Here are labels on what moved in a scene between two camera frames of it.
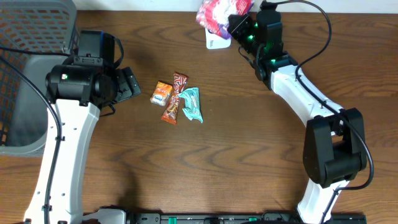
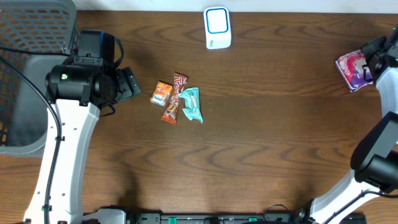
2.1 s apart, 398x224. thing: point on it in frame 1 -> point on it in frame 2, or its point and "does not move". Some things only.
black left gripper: x=128 y=84 does not move
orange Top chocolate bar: x=170 y=113 does not move
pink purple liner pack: x=213 y=14 -> x=351 y=68
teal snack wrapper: x=192 y=101 does not move
